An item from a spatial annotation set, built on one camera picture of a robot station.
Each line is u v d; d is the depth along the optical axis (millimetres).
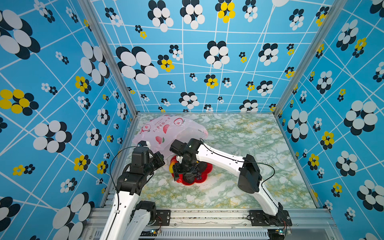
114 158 958
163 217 737
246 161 518
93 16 716
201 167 866
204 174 844
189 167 689
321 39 778
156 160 649
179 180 770
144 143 673
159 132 908
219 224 726
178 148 649
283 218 721
